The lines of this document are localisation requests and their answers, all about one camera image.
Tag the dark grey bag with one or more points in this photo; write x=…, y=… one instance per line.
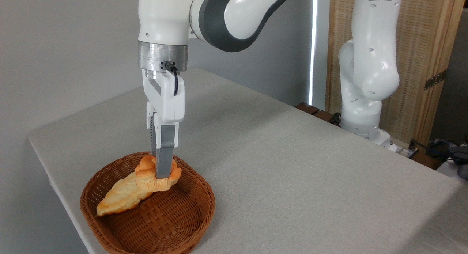
x=461, y=159

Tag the round orange bread roll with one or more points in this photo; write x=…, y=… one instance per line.
x=146, y=173

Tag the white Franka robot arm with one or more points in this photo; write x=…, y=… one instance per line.
x=164, y=16

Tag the dark brown wooden slat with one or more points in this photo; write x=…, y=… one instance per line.
x=426, y=160
x=324, y=116
x=307, y=108

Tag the brown woven wicker basket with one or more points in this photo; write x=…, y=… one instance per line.
x=164, y=217

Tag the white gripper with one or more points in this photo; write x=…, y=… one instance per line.
x=166, y=100

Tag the metal screen hinge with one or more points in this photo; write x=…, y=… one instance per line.
x=435, y=79

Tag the long pale bread loaf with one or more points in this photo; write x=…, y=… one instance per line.
x=122, y=195

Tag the grey tablecloth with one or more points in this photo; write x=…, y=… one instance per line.
x=292, y=181

